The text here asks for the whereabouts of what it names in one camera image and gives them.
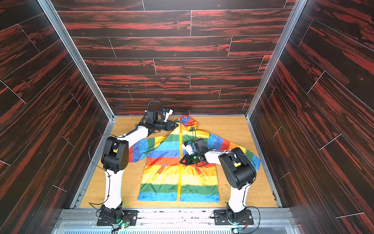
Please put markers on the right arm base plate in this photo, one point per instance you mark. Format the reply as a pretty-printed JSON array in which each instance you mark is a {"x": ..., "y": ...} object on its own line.
[{"x": 228, "y": 217}]

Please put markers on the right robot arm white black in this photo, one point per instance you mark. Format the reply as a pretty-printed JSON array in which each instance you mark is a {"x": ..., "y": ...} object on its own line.
[{"x": 239, "y": 172}]

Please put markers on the aluminium corner post left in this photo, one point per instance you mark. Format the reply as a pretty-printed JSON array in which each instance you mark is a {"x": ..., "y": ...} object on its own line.
[{"x": 66, "y": 39}]

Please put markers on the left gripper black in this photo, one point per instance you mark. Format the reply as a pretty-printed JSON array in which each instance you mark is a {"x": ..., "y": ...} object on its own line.
[{"x": 167, "y": 126}]

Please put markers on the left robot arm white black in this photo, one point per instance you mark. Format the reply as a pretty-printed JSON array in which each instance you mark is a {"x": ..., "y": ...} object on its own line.
[{"x": 115, "y": 159}]

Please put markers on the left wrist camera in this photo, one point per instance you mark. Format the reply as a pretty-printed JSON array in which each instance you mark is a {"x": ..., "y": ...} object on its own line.
[{"x": 153, "y": 115}]

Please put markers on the aluminium front rail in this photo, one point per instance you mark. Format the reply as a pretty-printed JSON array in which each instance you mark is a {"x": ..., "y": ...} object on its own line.
[{"x": 179, "y": 221}]

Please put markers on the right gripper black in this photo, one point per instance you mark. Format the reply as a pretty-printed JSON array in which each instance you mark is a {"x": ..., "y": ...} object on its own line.
[{"x": 187, "y": 159}]

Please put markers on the aluminium corner post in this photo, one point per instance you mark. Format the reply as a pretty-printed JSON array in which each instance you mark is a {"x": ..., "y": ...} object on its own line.
[
  {"x": 285, "y": 35},
  {"x": 66, "y": 39}
]

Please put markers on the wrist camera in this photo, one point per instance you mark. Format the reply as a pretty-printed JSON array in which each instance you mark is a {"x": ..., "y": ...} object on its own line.
[
  {"x": 200, "y": 146},
  {"x": 153, "y": 115}
]

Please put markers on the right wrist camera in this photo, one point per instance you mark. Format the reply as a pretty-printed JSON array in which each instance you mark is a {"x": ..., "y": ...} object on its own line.
[{"x": 200, "y": 146}]

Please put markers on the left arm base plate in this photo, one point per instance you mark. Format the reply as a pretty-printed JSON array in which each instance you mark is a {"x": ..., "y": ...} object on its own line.
[{"x": 116, "y": 218}]

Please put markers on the rainbow striped kids jacket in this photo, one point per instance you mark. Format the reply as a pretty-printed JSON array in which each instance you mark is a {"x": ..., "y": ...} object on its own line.
[{"x": 164, "y": 178}]

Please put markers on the aluminium corner post right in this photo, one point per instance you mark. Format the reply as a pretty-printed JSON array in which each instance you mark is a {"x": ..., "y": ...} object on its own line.
[{"x": 285, "y": 35}]

